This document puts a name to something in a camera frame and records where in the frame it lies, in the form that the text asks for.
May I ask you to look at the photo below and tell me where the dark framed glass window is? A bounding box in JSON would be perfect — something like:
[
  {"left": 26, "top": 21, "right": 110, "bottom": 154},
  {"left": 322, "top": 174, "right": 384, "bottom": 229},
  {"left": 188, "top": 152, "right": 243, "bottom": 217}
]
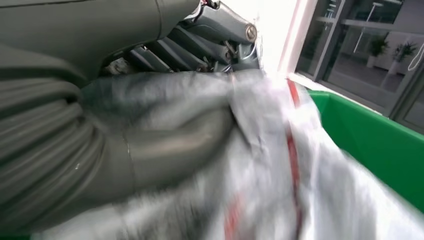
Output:
[{"left": 294, "top": 0, "right": 424, "bottom": 135}]

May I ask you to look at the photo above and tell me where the grey courier bag red print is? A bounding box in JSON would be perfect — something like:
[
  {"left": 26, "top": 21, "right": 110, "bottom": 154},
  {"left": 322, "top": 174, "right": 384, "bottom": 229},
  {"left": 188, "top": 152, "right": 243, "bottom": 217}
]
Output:
[{"left": 30, "top": 68, "right": 424, "bottom": 240}]

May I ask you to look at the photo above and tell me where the potted green plant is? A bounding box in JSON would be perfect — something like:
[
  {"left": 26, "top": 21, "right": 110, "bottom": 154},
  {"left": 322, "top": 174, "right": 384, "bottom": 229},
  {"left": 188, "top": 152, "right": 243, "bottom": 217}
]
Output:
[
  {"left": 386, "top": 40, "right": 419, "bottom": 76},
  {"left": 365, "top": 35, "right": 391, "bottom": 69}
]

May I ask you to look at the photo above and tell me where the green plastic crate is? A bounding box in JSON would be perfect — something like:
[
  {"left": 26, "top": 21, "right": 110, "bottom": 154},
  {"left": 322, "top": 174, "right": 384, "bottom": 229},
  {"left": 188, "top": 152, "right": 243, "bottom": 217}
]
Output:
[{"left": 307, "top": 89, "right": 424, "bottom": 215}]

